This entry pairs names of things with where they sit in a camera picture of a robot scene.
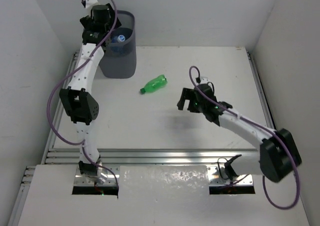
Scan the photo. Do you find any grey mesh waste bin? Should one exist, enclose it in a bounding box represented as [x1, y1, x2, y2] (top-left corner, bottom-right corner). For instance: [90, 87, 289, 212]
[99, 10, 137, 79]

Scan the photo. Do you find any clear bottle dark blue label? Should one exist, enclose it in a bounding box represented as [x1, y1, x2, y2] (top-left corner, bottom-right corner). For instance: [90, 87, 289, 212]
[110, 35, 126, 53]

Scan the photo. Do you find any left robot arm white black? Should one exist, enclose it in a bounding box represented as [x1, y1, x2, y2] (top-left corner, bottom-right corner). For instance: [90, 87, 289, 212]
[59, 4, 121, 185]

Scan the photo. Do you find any aluminium left side rail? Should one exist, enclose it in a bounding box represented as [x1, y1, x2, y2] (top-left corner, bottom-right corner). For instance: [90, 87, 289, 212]
[4, 50, 79, 225]

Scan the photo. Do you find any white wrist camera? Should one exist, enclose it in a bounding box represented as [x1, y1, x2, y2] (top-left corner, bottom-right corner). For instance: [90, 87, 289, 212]
[196, 76, 210, 85]
[81, 0, 99, 11]

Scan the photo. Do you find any aluminium rail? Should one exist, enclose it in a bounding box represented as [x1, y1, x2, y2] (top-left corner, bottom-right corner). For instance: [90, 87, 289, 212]
[4, 50, 79, 225]
[42, 148, 258, 165]
[246, 51, 276, 129]

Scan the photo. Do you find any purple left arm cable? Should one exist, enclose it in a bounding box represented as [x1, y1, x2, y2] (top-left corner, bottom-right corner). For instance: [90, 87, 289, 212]
[46, 0, 120, 189]

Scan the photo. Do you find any aluminium right side rail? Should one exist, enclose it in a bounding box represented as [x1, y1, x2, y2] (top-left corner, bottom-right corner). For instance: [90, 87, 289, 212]
[246, 51, 276, 129]

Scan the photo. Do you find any aluminium front rail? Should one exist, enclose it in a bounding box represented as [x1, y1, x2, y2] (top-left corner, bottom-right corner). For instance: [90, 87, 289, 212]
[42, 148, 258, 165]

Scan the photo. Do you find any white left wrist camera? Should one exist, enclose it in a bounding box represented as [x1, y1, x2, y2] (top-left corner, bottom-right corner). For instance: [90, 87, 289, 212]
[81, 0, 99, 11]

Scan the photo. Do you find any green plastic bottle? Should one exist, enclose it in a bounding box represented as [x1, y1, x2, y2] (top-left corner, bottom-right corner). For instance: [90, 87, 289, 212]
[139, 75, 168, 95]

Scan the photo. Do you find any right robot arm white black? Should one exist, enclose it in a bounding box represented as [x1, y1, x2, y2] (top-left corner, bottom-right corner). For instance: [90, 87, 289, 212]
[177, 84, 302, 182]

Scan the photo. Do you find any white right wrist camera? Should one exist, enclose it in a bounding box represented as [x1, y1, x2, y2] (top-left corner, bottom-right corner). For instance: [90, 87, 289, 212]
[196, 76, 210, 85]

